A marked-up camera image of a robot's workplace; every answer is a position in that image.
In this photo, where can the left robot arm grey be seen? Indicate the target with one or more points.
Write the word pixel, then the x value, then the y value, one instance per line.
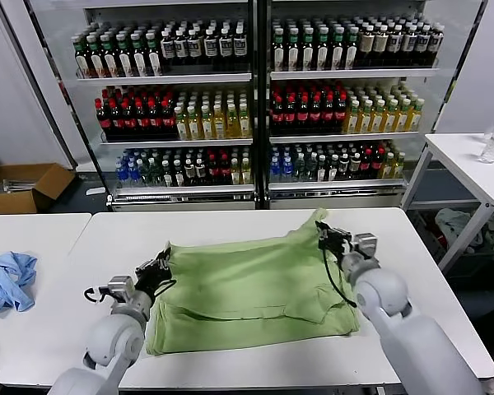
pixel 111 337

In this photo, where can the white side table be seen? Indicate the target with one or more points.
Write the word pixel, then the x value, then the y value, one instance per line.
pixel 457 155

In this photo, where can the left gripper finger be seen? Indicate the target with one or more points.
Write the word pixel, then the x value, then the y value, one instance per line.
pixel 150 265
pixel 166 257

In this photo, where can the crumpled light blue shirt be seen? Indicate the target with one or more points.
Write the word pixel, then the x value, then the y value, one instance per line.
pixel 8 284

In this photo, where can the open beverage cooler cabinet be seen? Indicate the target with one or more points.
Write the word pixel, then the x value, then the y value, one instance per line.
pixel 180 201
pixel 336 200

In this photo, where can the small white floor item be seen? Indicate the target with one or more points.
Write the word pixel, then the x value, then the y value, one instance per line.
pixel 94 191

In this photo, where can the green polo shirt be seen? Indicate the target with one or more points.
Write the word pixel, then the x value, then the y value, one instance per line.
pixel 239 288

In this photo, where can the small dark bottle white cap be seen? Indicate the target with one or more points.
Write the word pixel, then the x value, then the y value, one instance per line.
pixel 354 167
pixel 320 170
pixel 188 174
pixel 199 174
pixel 343 168
pixel 178 176
pixel 166 176
pixel 332 170

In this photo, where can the small yellow juice bottle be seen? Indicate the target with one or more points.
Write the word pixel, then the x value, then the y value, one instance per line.
pixel 245 174
pixel 234 174
pixel 387 168
pixel 398 167

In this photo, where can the small blue water bottle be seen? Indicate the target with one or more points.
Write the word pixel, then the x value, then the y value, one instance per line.
pixel 273 170
pixel 133 174
pixel 120 174
pixel 286 170

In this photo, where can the open cardboard box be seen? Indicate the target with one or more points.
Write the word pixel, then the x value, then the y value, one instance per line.
pixel 7 203

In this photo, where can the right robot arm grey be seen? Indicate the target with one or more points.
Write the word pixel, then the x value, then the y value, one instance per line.
pixel 387 296

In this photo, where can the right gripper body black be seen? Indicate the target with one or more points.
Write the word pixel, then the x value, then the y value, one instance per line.
pixel 342 243

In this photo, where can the dark drink bottle white label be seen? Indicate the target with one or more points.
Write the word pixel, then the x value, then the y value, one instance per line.
pixel 193 48
pixel 238 47
pixel 180 48
pixel 407 47
pixel 166 48
pixel 434 46
pixel 225 47
pixel 393 47
pixel 209 47
pixel 421 47

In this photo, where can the cola bottle red cap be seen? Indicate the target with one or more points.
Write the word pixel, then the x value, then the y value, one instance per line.
pixel 276 116
pixel 154 122
pixel 289 116
pixel 102 122
pixel 328 116
pixel 127 122
pixel 141 122
pixel 115 122
pixel 167 122
pixel 315 116
pixel 340 115
pixel 302 116

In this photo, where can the dark drink bottle beige label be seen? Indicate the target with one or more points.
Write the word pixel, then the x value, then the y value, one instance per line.
pixel 379 48
pixel 365 48

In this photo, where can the grey metal rails bundle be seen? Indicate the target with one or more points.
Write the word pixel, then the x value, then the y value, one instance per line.
pixel 15 186

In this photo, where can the grey white cloth pile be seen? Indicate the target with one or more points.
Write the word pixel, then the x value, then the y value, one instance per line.
pixel 453 223

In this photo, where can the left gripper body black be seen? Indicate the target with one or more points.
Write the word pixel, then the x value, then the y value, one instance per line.
pixel 152 282

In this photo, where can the small clear green bottle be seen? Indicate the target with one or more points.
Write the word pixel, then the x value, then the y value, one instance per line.
pixel 155 174
pixel 145 174
pixel 298 168
pixel 309 168

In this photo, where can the white cooler shelf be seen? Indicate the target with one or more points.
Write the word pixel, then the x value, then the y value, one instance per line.
pixel 176 142
pixel 336 184
pixel 353 73
pixel 180 189
pixel 345 138
pixel 164 78

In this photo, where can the small dark bottle red cap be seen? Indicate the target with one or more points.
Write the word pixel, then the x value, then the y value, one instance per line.
pixel 212 172
pixel 223 172
pixel 365 165
pixel 376 165

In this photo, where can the dark tea bottle green cap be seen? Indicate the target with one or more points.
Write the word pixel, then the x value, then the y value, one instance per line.
pixel 153 61
pixel 349 54
pixel 138 61
pixel 321 54
pixel 306 54
pixel 277 54
pixel 109 61
pixel 81 61
pixel 292 54
pixel 335 54
pixel 95 61
pixel 123 61

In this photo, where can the yellow juice bottle white cap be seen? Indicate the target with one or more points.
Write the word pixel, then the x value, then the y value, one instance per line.
pixel 181 128
pixel 364 122
pixel 351 122
pixel 206 127
pixel 413 121
pixel 389 122
pixel 376 122
pixel 231 126
pixel 401 121
pixel 218 127
pixel 244 126
pixel 193 128

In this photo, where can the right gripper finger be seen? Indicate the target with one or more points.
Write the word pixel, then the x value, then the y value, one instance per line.
pixel 325 229
pixel 326 242

